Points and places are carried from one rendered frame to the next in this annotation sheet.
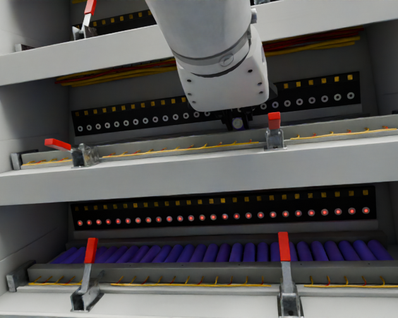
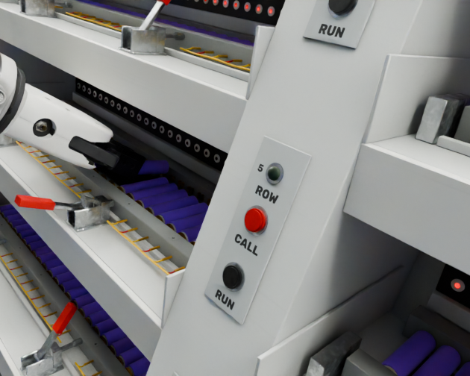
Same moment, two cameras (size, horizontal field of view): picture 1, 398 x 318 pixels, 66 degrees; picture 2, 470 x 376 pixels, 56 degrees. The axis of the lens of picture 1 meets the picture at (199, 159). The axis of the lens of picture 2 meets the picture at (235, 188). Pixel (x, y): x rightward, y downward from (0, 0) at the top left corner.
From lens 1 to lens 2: 0.49 m
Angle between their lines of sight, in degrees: 33
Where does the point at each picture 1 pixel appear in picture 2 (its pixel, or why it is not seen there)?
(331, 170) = (89, 280)
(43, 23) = not seen: outside the picture
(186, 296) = (17, 301)
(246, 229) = not seen: hidden behind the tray
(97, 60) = (25, 42)
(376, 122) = (180, 257)
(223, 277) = (52, 307)
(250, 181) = (51, 242)
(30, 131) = not seen: hidden behind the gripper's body
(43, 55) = (1, 17)
